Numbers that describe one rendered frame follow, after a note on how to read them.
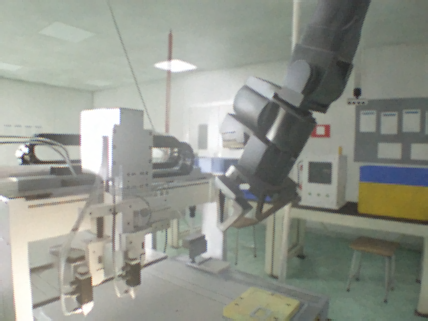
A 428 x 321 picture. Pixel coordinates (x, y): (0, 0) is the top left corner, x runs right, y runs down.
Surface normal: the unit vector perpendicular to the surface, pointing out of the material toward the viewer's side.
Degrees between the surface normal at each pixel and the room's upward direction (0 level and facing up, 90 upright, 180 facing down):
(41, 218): 90
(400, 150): 90
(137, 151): 90
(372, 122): 90
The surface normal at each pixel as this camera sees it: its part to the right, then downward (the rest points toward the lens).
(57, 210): 0.80, 0.05
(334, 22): -0.60, -0.16
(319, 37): -0.68, 0.04
